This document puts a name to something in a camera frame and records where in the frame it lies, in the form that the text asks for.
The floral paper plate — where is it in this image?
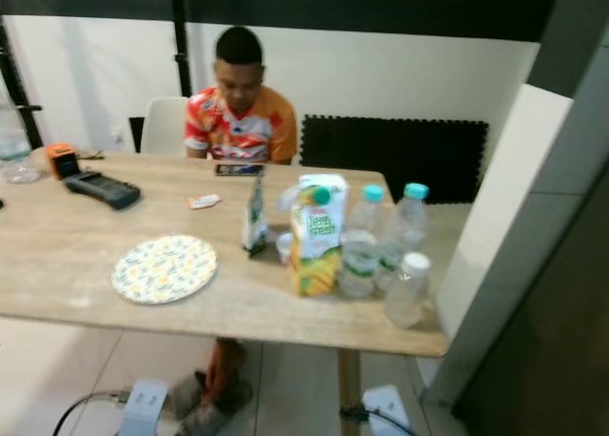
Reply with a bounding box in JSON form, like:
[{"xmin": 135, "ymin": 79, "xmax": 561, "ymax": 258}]
[{"xmin": 109, "ymin": 233, "xmax": 219, "ymax": 307}]

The black smartphone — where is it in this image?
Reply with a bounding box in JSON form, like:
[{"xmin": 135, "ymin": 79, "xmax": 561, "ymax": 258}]
[{"xmin": 214, "ymin": 163, "xmax": 266, "ymax": 178}]

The black vertical pole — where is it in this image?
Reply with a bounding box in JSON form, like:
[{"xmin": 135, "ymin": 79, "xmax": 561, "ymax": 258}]
[{"xmin": 168, "ymin": 0, "xmax": 192, "ymax": 98}]

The large clear water bottle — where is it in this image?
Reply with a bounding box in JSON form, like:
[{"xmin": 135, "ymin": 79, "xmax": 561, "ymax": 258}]
[{"xmin": 0, "ymin": 98, "xmax": 43, "ymax": 185}]

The small white red packet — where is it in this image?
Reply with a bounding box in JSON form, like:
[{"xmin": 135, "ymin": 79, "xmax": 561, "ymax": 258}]
[{"xmin": 187, "ymin": 193, "xmax": 223, "ymax": 211}]

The white chair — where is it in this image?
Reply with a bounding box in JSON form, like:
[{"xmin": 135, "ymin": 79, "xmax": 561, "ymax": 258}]
[{"xmin": 141, "ymin": 96, "xmax": 191, "ymax": 157}]

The seated person in orange shirt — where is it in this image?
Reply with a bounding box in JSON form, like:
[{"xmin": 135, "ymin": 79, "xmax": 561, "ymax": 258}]
[{"xmin": 171, "ymin": 25, "xmax": 299, "ymax": 436}]

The green white standing pouch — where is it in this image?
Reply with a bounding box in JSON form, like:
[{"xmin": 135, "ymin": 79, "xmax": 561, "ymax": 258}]
[{"xmin": 240, "ymin": 174, "xmax": 271, "ymax": 259}]

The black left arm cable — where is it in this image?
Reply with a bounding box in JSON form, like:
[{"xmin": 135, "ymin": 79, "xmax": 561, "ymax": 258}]
[{"xmin": 51, "ymin": 387, "xmax": 133, "ymax": 436}]

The black foam mat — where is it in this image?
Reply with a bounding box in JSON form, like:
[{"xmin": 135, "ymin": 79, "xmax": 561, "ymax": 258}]
[{"xmin": 299, "ymin": 113, "xmax": 490, "ymax": 205}]

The black card terminal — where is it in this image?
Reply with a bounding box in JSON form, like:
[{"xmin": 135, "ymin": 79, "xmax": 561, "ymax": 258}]
[{"xmin": 64, "ymin": 169, "xmax": 143, "ymax": 211}]

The black slanted tripod stand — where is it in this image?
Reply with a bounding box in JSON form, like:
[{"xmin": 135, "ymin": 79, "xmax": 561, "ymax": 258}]
[{"xmin": 0, "ymin": 27, "xmax": 45, "ymax": 150}]

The small white cup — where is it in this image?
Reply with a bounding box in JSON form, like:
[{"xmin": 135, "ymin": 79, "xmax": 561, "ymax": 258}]
[{"xmin": 275, "ymin": 231, "xmax": 297, "ymax": 267}]

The white cap clear bottle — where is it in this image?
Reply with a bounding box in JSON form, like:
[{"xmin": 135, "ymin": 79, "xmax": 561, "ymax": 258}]
[{"xmin": 383, "ymin": 252, "xmax": 433, "ymax": 330}]

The mango juice carton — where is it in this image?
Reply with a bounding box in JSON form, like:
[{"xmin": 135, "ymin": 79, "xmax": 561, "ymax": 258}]
[{"xmin": 279, "ymin": 172, "xmax": 349, "ymax": 298}]

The teal cap water bottle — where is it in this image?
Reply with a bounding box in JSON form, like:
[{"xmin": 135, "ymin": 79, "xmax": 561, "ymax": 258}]
[
  {"xmin": 380, "ymin": 183, "xmax": 431, "ymax": 276},
  {"xmin": 337, "ymin": 184, "xmax": 387, "ymax": 300}
]

